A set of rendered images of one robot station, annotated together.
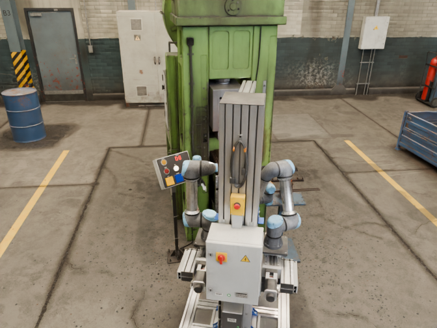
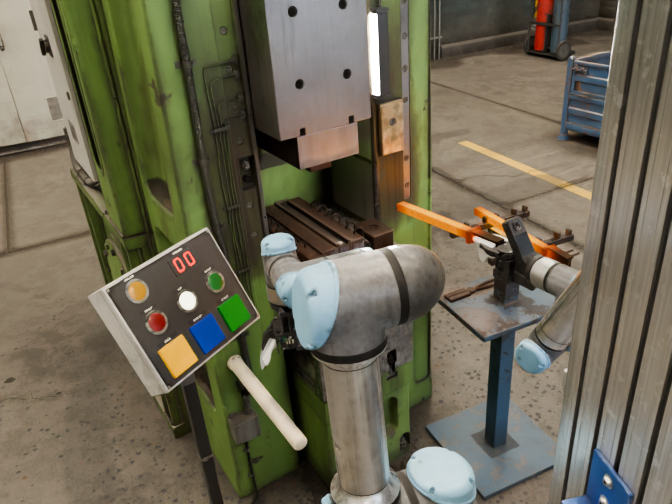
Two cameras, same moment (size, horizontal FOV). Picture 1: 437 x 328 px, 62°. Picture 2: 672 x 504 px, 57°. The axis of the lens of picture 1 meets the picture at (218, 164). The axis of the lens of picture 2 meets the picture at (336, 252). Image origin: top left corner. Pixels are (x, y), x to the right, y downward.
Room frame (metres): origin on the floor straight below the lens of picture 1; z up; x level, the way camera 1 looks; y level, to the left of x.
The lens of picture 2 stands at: (1.70, 0.44, 1.89)
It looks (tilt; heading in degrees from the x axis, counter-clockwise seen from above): 29 degrees down; 342
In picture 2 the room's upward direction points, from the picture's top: 5 degrees counter-clockwise
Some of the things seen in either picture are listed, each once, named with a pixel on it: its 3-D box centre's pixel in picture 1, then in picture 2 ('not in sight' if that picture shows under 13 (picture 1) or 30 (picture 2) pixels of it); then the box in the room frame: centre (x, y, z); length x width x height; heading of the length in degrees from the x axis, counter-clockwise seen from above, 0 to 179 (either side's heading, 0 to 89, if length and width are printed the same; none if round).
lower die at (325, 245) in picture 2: (222, 159); (304, 232); (3.50, -0.05, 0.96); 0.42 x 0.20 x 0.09; 12
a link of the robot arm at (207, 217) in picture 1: (209, 219); (437, 493); (2.36, 0.07, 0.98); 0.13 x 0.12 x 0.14; 89
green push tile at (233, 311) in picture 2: not in sight; (233, 313); (3.05, 0.28, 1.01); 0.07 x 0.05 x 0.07; 127
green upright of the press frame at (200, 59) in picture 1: (193, 139); (197, 189); (3.58, 0.27, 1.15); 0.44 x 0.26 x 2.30; 12
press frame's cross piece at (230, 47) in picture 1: (225, 49); not in sight; (3.65, -0.06, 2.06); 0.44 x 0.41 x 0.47; 12
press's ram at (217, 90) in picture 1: (227, 103); (297, 44); (3.51, -0.09, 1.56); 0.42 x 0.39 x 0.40; 12
